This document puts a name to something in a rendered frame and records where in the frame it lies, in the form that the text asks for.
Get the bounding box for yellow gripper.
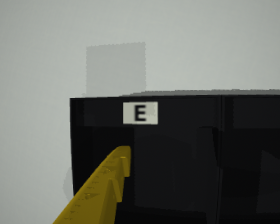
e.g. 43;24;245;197
52;146;131;224

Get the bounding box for black bin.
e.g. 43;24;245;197
70;95;280;224

